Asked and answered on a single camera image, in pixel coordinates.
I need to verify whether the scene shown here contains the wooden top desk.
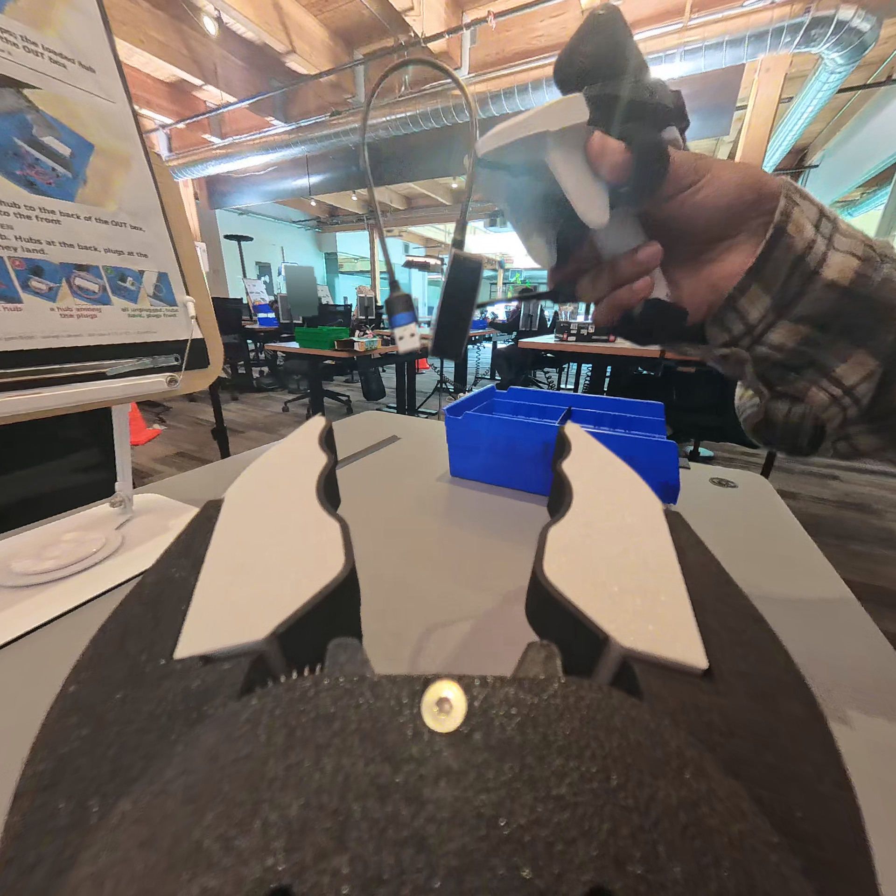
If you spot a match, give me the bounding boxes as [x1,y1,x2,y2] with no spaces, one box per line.
[265,339,429,417]
[518,333,708,365]

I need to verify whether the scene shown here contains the person's right forearm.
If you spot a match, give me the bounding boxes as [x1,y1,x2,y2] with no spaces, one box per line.
[703,175,896,459]

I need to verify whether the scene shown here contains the printed instruction sheet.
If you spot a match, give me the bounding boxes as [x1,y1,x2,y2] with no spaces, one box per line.
[0,0,193,351]

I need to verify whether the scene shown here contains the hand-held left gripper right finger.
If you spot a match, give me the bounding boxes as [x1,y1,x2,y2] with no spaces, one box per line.
[525,420,708,686]

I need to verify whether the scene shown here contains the black usb cable blue plugs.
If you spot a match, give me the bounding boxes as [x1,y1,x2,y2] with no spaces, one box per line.
[363,57,484,358]

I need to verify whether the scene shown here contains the blue plastic bin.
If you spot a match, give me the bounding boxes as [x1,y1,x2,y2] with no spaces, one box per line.
[443,385,681,506]

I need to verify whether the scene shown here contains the silver ventilation duct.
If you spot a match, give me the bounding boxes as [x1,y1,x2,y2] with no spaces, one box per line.
[164,7,883,184]

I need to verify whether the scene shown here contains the wooden clipboard board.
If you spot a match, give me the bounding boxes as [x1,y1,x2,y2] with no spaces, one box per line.
[0,0,226,424]

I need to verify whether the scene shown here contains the grey usb hub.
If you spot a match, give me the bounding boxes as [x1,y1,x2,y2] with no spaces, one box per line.
[428,247,564,363]

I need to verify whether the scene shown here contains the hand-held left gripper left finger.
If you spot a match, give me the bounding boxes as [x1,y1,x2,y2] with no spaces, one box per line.
[172,414,359,673]

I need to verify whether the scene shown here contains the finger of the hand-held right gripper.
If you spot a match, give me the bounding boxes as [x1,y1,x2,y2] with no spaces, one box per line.
[548,136,611,231]
[475,93,590,168]

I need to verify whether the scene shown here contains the person's right hand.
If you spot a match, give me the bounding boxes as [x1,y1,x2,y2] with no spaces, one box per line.
[549,129,788,330]

